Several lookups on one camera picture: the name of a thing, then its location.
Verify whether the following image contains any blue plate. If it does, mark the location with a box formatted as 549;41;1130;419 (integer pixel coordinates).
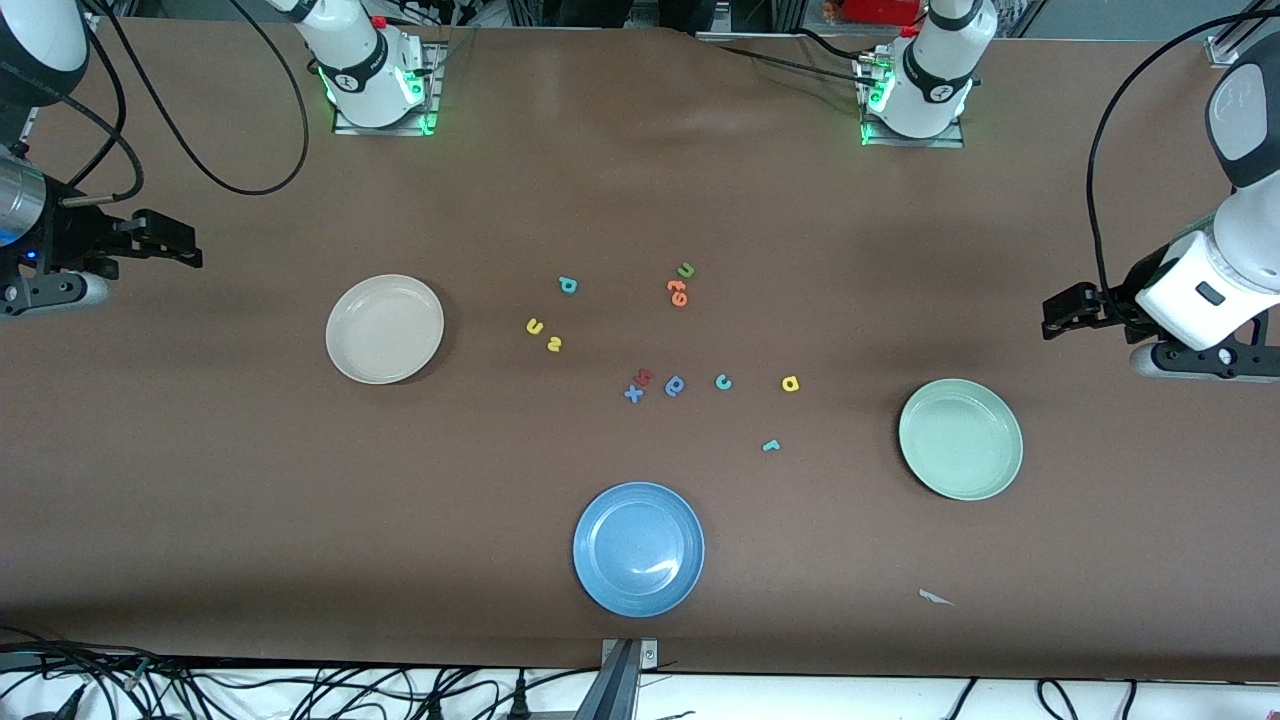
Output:
572;481;706;619

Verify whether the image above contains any aluminium frame profile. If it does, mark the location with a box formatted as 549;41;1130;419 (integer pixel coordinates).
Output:
1205;0;1280;69

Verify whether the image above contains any short black right arm cable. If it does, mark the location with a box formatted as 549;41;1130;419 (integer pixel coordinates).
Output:
30;90;148;206

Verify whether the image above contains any red background box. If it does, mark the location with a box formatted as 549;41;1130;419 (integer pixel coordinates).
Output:
845;0;926;26

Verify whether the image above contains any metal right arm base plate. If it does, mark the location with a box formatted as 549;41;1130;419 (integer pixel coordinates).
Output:
333;45;441;136

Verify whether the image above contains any long black right arm cable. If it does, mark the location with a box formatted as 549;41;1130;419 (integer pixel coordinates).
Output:
88;0;311;197

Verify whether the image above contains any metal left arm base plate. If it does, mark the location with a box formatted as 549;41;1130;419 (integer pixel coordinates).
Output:
860;55;966;149

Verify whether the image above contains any metal table edge bracket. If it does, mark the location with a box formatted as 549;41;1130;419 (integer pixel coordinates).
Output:
575;638;661;720

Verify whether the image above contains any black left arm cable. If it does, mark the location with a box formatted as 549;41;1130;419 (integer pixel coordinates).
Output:
1086;8;1280;296

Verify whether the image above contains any black table cable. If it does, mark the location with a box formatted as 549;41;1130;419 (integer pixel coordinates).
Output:
715;30;881;81

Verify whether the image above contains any pale green plate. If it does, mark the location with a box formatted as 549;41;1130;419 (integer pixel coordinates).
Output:
897;378;1025;502

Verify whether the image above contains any beige brown plate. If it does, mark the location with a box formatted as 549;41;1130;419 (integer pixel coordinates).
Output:
325;274;446;386

